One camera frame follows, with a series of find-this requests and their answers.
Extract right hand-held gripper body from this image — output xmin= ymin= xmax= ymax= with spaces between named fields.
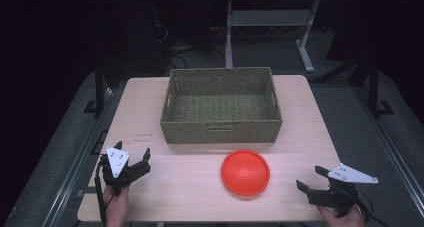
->
xmin=306 ymin=162 xmax=379 ymax=218

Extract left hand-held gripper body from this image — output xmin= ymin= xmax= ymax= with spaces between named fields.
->
xmin=99 ymin=146 xmax=152 ymax=197

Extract orange round plastic lid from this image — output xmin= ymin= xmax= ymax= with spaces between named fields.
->
xmin=220 ymin=149 xmax=271 ymax=197

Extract green woven basket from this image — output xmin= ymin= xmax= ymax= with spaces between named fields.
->
xmin=159 ymin=66 xmax=284 ymax=145

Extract person's right hand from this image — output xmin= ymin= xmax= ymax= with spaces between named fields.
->
xmin=316 ymin=205 xmax=367 ymax=227

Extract person's left hand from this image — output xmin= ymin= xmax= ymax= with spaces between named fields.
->
xmin=102 ymin=184 xmax=131 ymax=227

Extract black metal stand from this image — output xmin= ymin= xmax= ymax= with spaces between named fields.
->
xmin=366 ymin=58 xmax=396 ymax=119
xmin=83 ymin=58 xmax=111 ymax=118

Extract black cable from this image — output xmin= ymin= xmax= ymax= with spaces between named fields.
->
xmin=353 ymin=186 xmax=391 ymax=227
xmin=94 ymin=160 xmax=108 ymax=227

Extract tangle of dark cables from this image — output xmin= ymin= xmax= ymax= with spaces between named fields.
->
xmin=151 ymin=5 xmax=228 ymax=70

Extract grey metal table frame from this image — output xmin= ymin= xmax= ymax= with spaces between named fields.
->
xmin=224 ymin=0 xmax=322 ymax=73

